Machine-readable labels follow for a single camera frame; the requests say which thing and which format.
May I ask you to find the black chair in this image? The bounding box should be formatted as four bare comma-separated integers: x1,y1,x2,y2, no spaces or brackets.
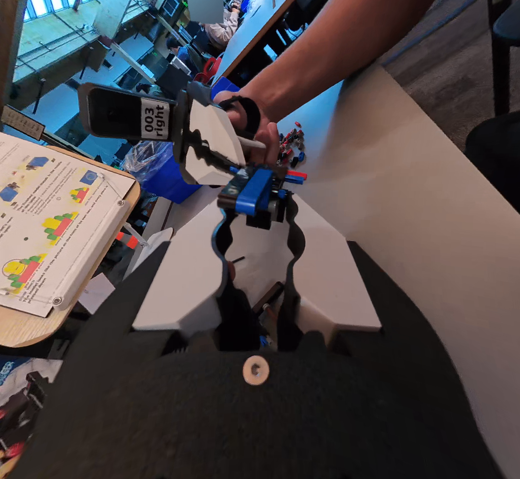
487,0,520,115

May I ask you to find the pile of small red lego pieces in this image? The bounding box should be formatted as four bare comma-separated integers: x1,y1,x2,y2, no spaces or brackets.
276,120,308,167

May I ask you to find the lego truck box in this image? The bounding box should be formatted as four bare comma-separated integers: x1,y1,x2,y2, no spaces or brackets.
0,356,62,476

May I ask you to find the person's right hand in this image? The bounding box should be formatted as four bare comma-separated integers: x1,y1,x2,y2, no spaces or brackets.
213,89,282,167

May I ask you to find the blue bin with plastic bag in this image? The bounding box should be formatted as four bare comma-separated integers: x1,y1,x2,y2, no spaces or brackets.
121,139,204,204

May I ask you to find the white paper sheet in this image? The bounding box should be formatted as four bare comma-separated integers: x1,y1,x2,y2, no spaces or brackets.
78,272,117,316

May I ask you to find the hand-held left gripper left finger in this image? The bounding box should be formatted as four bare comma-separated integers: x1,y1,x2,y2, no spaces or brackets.
132,202,231,332

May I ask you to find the wooden board with brick sheet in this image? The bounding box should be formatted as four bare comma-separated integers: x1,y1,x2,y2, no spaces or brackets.
0,131,141,348

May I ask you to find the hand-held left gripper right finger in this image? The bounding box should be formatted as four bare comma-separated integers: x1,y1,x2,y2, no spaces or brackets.
284,195,383,334

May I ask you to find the red chair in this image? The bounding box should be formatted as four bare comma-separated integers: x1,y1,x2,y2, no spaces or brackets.
194,55,223,84

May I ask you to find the person's right forearm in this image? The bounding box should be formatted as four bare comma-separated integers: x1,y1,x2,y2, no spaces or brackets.
240,0,490,123

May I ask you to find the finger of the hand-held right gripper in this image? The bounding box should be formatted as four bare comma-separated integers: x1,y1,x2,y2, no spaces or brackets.
180,149,235,187
186,99,247,167

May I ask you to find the blue and black lego assembly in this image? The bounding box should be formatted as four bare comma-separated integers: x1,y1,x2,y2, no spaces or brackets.
217,164,308,230

